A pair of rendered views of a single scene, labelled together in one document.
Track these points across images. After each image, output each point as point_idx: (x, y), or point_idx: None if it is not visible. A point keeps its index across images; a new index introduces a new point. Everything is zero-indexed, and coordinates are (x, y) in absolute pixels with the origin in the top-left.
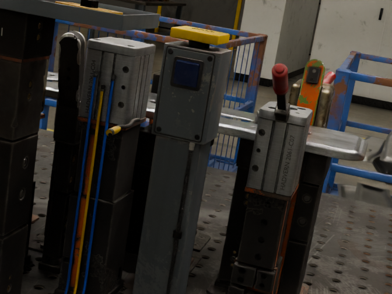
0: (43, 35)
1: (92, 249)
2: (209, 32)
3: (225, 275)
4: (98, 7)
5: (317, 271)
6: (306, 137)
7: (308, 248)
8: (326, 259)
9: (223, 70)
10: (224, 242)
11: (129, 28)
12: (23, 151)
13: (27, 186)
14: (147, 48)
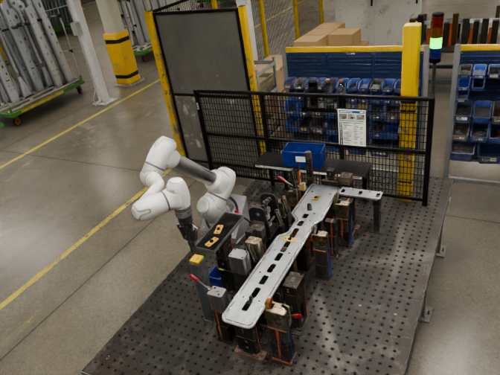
0: None
1: None
2: (193, 259)
3: None
4: (213, 242)
5: (277, 367)
6: (219, 302)
7: (247, 342)
8: (290, 373)
9: (194, 268)
10: (296, 340)
11: (197, 249)
12: (221, 261)
13: (225, 268)
14: (236, 258)
